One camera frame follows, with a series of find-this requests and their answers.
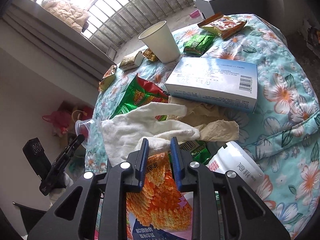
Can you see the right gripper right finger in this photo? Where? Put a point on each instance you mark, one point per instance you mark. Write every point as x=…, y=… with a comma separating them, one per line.
x=213, y=209

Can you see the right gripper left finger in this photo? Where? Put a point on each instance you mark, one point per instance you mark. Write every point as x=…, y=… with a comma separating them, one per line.
x=126, y=177

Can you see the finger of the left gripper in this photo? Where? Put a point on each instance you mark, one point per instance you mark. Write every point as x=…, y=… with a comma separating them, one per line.
x=55, y=178

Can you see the white cloth glove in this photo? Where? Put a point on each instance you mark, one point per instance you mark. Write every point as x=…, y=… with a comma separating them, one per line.
x=124, y=133

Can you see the clear plastic bowl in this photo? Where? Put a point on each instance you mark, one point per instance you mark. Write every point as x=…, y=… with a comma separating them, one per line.
x=91, y=130

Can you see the white resealable pouch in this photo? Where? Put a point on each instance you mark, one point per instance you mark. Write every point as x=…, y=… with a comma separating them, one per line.
x=233, y=158

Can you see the orange chips bag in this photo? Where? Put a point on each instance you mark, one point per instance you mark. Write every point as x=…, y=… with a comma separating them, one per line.
x=159, y=210

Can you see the red gift bag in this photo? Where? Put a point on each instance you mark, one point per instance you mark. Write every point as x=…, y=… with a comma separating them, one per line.
x=63, y=119

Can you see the crumpled beige tissue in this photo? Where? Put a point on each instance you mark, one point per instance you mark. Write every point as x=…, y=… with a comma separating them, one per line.
x=211, y=120

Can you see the red green snack bag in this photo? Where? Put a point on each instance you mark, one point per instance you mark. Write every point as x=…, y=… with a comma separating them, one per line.
x=140, y=92

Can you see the floral quilt covered table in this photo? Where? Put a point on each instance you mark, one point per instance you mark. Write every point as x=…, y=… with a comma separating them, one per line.
x=282, y=134

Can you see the white blue carton box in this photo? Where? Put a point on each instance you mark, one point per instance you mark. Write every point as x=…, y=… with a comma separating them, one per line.
x=225, y=83

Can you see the gold snack wrapper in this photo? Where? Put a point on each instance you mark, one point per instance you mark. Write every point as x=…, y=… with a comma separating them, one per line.
x=131, y=61

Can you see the green snack wrapper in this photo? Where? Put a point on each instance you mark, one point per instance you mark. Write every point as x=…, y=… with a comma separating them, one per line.
x=197, y=45

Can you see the white paper cup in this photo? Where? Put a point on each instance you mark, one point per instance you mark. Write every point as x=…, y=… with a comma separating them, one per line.
x=160, y=40

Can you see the orange red snack bag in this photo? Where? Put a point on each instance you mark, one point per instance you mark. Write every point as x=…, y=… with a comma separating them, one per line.
x=221, y=25

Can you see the metal balcony railing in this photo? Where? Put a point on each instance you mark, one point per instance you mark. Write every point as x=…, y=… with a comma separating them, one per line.
x=112, y=23

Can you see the grey cabinet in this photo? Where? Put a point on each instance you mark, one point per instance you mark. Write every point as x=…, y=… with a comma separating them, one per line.
x=208, y=8

